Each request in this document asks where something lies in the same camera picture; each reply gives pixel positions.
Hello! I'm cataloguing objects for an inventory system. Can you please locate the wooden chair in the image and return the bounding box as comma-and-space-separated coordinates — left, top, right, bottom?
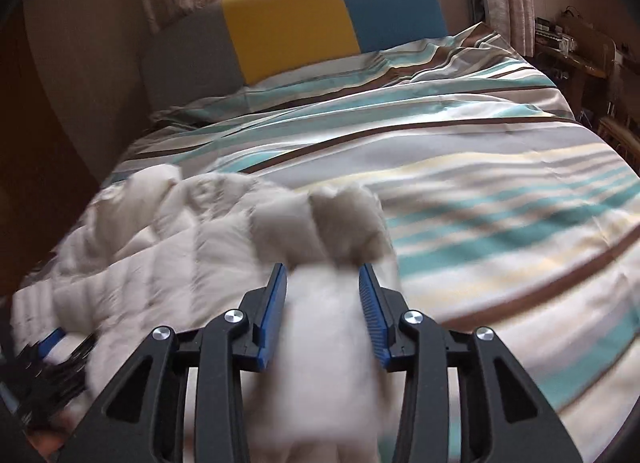
598, 116, 640, 173

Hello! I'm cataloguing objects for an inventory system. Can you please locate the beige puffer down jacket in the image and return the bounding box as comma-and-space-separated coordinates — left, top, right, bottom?
11, 164, 399, 462

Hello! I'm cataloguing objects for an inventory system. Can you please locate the wooden side table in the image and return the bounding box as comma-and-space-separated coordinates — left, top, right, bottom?
534, 9, 617, 120

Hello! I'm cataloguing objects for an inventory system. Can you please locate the striped bed duvet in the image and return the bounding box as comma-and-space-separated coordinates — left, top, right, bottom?
111, 24, 639, 462

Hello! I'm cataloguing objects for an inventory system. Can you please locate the brown wooden wardrobe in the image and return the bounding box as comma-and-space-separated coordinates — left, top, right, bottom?
0, 4, 98, 296

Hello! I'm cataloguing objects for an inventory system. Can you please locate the grey yellow blue headboard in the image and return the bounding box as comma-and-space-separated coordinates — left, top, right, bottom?
141, 0, 448, 110

